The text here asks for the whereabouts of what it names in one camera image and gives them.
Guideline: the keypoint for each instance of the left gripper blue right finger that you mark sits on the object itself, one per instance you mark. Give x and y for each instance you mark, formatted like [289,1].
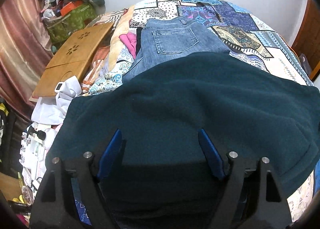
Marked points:
[213,158]

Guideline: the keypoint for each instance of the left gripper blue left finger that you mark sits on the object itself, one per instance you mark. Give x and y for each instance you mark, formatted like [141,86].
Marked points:
[110,154]

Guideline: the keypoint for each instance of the dark teal fleece pants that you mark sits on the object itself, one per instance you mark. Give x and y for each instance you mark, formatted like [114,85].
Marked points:
[164,181]

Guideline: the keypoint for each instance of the white clothes pile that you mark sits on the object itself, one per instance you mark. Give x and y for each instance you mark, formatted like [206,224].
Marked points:
[46,120]

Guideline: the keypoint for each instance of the pink garment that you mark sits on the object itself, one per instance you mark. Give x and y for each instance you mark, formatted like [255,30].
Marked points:
[130,41]

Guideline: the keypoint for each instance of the patchwork blue bed quilt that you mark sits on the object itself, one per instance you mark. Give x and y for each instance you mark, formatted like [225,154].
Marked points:
[249,39]

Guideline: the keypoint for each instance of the folded blue jeans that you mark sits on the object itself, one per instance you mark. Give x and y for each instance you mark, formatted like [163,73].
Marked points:
[165,40]

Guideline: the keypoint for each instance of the grey bag on floor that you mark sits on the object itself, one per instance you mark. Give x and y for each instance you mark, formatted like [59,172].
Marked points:
[305,64]

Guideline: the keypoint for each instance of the pink striped curtain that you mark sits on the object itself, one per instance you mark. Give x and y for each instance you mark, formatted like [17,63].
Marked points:
[25,52]

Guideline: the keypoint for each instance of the green storage bag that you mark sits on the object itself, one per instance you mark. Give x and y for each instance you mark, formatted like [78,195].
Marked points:
[60,29]

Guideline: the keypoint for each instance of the brown wooden wardrobe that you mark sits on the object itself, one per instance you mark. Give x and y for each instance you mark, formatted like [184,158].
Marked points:
[308,38]

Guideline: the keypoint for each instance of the orange box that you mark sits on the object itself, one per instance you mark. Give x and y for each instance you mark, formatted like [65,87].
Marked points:
[70,6]

